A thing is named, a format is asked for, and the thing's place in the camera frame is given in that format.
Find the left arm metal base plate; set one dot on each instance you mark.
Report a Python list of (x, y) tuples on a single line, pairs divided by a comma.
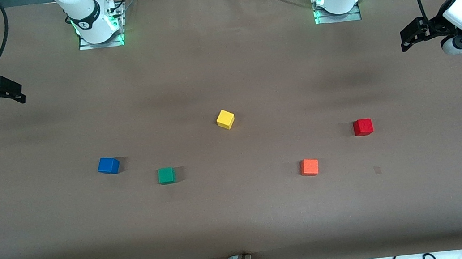
[(351, 17)]

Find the yellow wooden block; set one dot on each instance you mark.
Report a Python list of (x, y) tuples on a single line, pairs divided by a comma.
[(225, 119)]

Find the orange wooden block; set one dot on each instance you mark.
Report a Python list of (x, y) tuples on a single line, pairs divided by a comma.
[(309, 167)]

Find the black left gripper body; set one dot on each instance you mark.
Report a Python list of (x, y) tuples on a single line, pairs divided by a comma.
[(436, 25)]

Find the green wooden block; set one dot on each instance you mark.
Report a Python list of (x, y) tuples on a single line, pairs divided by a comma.
[(166, 175)]

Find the blue wooden block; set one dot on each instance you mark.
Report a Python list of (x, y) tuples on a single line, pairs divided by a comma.
[(108, 165)]

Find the red wooden block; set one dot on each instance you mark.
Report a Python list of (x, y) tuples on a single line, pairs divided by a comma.
[(362, 127)]

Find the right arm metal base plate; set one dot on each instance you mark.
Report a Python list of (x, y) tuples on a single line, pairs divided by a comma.
[(86, 47)]

